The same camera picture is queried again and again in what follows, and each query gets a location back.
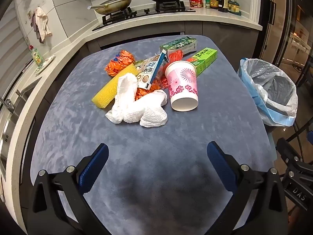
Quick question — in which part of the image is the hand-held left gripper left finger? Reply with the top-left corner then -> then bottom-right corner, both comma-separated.
27,143 -> 109,235

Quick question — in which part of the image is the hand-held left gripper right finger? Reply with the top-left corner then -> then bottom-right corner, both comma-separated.
207,141 -> 289,235

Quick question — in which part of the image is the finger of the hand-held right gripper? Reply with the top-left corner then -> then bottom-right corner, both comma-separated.
276,137 -> 313,210

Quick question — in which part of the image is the blue trash bin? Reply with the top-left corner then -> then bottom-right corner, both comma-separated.
237,57 -> 299,134

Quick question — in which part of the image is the pink floral paper cup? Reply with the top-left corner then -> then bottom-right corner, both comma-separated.
165,60 -> 199,112

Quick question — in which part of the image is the bin with white bag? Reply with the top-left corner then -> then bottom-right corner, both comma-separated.
237,57 -> 299,125

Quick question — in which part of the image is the orange printed packet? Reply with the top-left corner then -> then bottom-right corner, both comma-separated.
105,50 -> 136,78

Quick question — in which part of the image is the blue and white carton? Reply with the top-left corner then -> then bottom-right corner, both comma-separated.
134,50 -> 169,90

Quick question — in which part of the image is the orange plastic bag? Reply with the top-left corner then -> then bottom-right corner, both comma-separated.
134,50 -> 185,101

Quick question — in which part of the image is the yellow sponge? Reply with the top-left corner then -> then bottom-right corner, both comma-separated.
92,63 -> 139,108

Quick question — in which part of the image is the crumpled white paper towel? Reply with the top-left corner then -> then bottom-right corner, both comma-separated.
105,73 -> 139,124
123,89 -> 169,128

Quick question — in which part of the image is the steel kitchen sink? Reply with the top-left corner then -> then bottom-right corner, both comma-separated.
0,76 -> 42,174

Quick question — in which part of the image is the steel faucet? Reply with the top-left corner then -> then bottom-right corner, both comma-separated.
0,89 -> 25,114

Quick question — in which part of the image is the light green cardboard box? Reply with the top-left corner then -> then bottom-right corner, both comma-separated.
186,48 -> 218,76

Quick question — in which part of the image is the white plate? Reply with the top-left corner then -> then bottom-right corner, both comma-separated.
34,55 -> 56,75

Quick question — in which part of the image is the green dish soap bottle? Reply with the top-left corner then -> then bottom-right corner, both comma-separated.
29,45 -> 44,66

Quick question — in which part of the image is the dark green drink carton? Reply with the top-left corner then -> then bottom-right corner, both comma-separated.
159,36 -> 197,55

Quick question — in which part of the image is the hanging pink cloth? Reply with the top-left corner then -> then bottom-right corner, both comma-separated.
31,7 -> 53,44

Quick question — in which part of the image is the black gas stove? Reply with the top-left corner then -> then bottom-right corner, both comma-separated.
92,1 -> 196,31

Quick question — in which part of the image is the seasoning container set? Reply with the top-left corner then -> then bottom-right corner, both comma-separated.
227,0 -> 242,16

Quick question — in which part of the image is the beige frying pan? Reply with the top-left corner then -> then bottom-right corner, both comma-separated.
89,0 -> 134,15

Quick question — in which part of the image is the black door handle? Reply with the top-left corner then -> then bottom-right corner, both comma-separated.
269,0 -> 278,25

